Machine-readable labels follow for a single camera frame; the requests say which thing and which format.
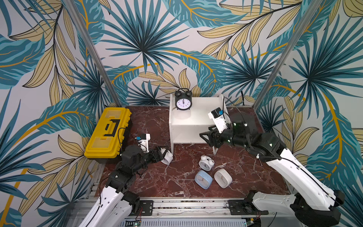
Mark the blue square alarm clock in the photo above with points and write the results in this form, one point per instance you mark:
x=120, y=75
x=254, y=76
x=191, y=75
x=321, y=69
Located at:
x=203, y=179

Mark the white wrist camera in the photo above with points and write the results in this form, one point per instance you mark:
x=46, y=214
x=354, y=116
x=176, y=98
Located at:
x=142, y=141
x=219, y=118

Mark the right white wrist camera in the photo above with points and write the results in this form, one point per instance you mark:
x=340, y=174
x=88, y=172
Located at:
x=219, y=118

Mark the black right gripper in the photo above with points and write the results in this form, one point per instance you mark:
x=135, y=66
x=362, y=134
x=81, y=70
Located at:
x=215, y=137

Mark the yellow and black toolbox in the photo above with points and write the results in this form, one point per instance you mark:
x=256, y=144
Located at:
x=110, y=136

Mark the black twin-bell alarm clock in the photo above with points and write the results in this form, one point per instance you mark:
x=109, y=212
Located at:
x=183, y=99

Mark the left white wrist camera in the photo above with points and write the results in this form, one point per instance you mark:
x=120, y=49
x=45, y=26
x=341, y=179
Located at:
x=142, y=141

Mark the white twin-bell alarm clock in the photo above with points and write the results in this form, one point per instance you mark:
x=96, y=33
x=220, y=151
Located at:
x=206, y=163

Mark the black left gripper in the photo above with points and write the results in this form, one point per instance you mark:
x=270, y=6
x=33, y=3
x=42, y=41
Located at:
x=160, y=157

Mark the white round alarm clock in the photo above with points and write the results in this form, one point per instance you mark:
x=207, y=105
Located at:
x=168, y=156

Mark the white two-tier shelf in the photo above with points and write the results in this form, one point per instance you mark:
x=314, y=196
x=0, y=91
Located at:
x=185, y=126

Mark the white square alarm clock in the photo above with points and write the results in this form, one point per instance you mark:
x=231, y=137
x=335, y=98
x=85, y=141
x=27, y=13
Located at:
x=223, y=178

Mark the left metal corner post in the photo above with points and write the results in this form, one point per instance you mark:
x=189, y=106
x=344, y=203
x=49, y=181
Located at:
x=81, y=26

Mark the right metal corner post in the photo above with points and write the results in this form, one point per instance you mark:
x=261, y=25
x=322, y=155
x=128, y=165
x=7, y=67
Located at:
x=306, y=18

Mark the metal corner post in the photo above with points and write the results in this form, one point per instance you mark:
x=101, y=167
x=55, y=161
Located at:
x=81, y=26
x=306, y=18

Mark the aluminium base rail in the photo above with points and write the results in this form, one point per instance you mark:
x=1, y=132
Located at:
x=201, y=212

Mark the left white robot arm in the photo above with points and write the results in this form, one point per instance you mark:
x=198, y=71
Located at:
x=116, y=202

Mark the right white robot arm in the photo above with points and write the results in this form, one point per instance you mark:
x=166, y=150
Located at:
x=314, y=204

